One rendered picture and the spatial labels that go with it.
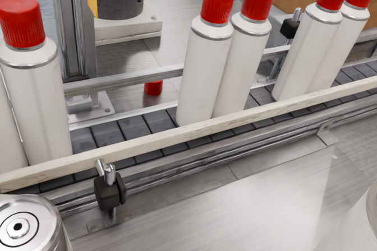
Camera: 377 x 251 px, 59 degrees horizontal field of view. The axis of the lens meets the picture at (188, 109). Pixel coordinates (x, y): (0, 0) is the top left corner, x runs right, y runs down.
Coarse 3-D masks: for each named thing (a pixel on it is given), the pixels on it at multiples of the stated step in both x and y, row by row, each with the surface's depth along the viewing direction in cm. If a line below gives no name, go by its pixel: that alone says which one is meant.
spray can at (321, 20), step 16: (320, 0) 44; (336, 0) 43; (304, 16) 47; (320, 16) 44; (336, 16) 44; (304, 32) 47; (320, 32) 45; (304, 48) 48; (320, 48) 47; (288, 64) 51; (304, 64) 49; (288, 80) 52; (304, 80) 51; (272, 96) 56; (288, 96) 53
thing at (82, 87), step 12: (360, 36) 60; (372, 36) 62; (276, 48) 53; (288, 48) 53; (264, 60) 52; (132, 72) 43; (144, 72) 43; (156, 72) 43; (168, 72) 44; (180, 72) 45; (72, 84) 39; (84, 84) 40; (96, 84) 40; (108, 84) 41; (120, 84) 42; (132, 84) 43; (72, 96) 40
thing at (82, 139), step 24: (360, 72) 67; (264, 96) 56; (360, 96) 60; (120, 120) 47; (144, 120) 49; (168, 120) 49; (264, 120) 52; (72, 144) 43; (96, 144) 44; (192, 144) 46; (120, 168) 42; (24, 192) 37
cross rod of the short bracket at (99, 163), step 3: (99, 159) 38; (102, 159) 38; (96, 162) 38; (99, 162) 38; (102, 162) 38; (96, 165) 38; (99, 165) 38; (102, 165) 38; (96, 168) 38; (99, 168) 37; (102, 168) 37; (99, 171) 37; (102, 171) 37; (99, 174) 37; (102, 174) 37
